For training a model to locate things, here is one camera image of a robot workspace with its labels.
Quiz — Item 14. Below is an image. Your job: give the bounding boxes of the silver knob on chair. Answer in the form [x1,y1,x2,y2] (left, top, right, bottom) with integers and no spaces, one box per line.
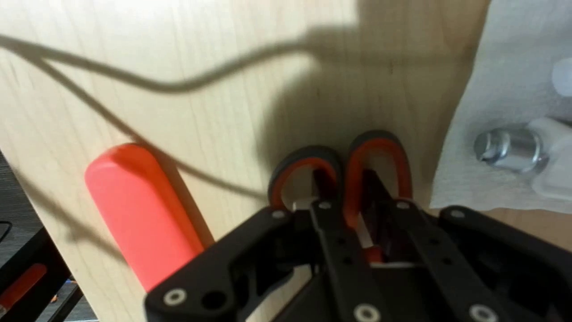
[472,125,550,175]

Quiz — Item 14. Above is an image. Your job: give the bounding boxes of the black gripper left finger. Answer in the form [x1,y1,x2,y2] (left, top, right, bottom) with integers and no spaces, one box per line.
[143,168,386,322]

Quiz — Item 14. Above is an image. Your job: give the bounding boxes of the orange grey handled scissors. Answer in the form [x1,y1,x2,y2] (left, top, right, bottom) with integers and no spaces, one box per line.
[266,128,414,264]

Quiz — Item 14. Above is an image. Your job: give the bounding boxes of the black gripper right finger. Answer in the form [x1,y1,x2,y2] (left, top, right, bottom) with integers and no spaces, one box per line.
[359,168,572,322]

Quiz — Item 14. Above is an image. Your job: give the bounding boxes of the long red plastic case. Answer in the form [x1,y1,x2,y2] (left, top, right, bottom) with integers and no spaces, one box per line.
[84,141,216,293]

